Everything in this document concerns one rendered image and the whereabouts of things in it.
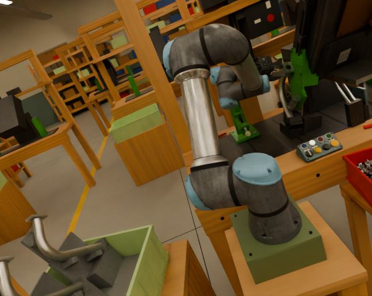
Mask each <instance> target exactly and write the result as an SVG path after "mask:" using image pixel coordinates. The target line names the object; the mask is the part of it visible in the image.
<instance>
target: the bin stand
mask: <svg viewBox="0 0 372 296"><path fill-rule="evenodd" d="M339 186H340V191H341V196H342V197H343V198H344V202H345V206H346V211H347V218H348V221H349V227H350V233H351V239H352V242H353V248H354V254H355V257H356V258H357V260H358V261H359V262H360V264H361V265H362V266H363V267H364V268H365V269H366V270H367V275H368V281H366V286H367V292H368V296H372V251H371V244H370V236H369V232H368V224H367V217H366V211H367V212H368V213H369V214H371V215H372V207H371V205H369V204H368V202H366V201H365V199H364V198H363V197H362V196H361V195H360V193H359V192H358V191H357V190H356V189H355V188H354V187H353V186H352V185H351V184H350V183H349V181H347V182H345V183H342V184H339Z"/></svg>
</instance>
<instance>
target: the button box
mask: <svg viewBox="0 0 372 296"><path fill-rule="evenodd" d="M327 134H331V138H327V137H326V135H327ZM327 134H324V135H322V136H320V137H322V138H323V141H321V142H320V141H318V137H317V138H315V139H313V141H314V142H315V144H310V141H311V140H310V141H308V142H305V143H302V144H306V145H307V147H306V148H303V147H302V144H300V145H298V146H297V149H296V153H297V155H298V156H299V157H300V158H301V159H303V160H304V161H305V162H306V163H308V162H311V161H313V160H316V159H318V158H321V157H323V156H326V155H328V154H330V153H333V152H336V151H338V150H341V149H342V148H343V146H342V145H341V143H340V142H339V141H338V139H337V138H336V137H335V135H334V134H333V133H332V132H330V133H327ZM332 140H337V141H338V142H339V145H338V146H337V147H333V146H332V145H331V144H330V143H331V141H332ZM324 144H329V146H330V148H329V149H327V150H325V149H324V148H323V145H324ZM316 147H319V148H321V152H320V153H316V152H315V151H314V149H315V148H316ZM308 150H311V151H312V152H313V156H311V157H309V156H307V155H306V152H307V151H308Z"/></svg>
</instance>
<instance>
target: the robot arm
mask: <svg viewBox="0 0 372 296"><path fill-rule="evenodd" d="M263 57H264V58H263ZM163 62H164V67H165V68H166V72H167V74H168V76H169V77H170V78H171V79H174V82H175V83H176V84H178V85H180V88H181V94H182V101H183V104H184V110H185V117H186V120H187V126H188V133H189V137H190V143H191V149H192V155H193V159H194V161H193V163H192V165H191V166H190V171H191V173H190V174H188V175H187V176H186V178H185V181H186V182H185V188H186V191H187V195H188V198H189V200H190V202H191V203H192V205H194V207H195V208H196V209H198V210H201V211H206V210H211V211H214V210H216V209H222V208H230V207H238V206H247V207H248V210H249V216H248V226H249V229H250V232H251V234H252V236H253V237H254V239H256V240H257V241H259V242H261V243H264V244H269V245H277V244H283V243H286V242H288V241H290V240H292V239H293V238H295V237H296V236H297V235H298V234H299V232H300V230H301V228H302V219H301V217H300V214H299V212H298V210H297V209H296V208H295V206H294V205H293V204H292V203H291V202H290V200H289V199H288V195H287V192H286V189H285V185H284V182H283V179H282V172H281V170H280V168H279V166H278V163H277V161H276V160H275V159H274V158H273V157H272V156H269V155H267V154H264V153H249V154H245V155H243V156H242V157H239V158H237V159H236V160H235V161H234V163H233V165H232V166H229V162H228V160H227V159H226V158H224V157H223V156H222V153H221V148H220V144H219V138H218V133H217V127H216V123H215V118H214V112H213V108H212V103H211V97H210V93H209V87H208V82H207V80H208V78H210V81H211V84H212V85H216V86H217V90H218V96H219V102H220V105H221V108H222V109H225V110H229V109H233V108H235V107H237V105H238V101H240V100H244V99H248V98H250V97H254V96H258V95H263V94H264V93H268V92H270V83H269V82H272V81H275V80H278V79H280V78H282V77H284V76H286V75H288V74H289V73H285V72H286V68H283V65H282V58H279V59H277V60H276V61H275V62H272V60H271V57H270V55H269V56H259V57H258V60H257V62H254V61H253V59H252V57H251V54H250V46H249V43H248V41H247V39H246V37H245V36H244V35H243V34H242V33H241V32H240V31H238V30H237V29H235V28H233V27H231V26H228V25H224V24H220V23H213V24H209V25H206V26H204V27H203V28H199V29H197V30H195V31H193V32H190V33H188V34H186V35H183V36H180V37H177V38H175V39H174V40H172V41H170V42H168V43H167V44H166V45H165V47H164V50H163ZM219 63H225V64H227V66H217V67H214V68H211V69H210V67H212V66H215V65H217V64H219ZM279 68H281V69H280V70H279V71H274V72H273V70H274V69H279ZM271 72H272V73H271ZM270 74H271V75H270ZM234 82H240V83H236V84H234Z"/></svg>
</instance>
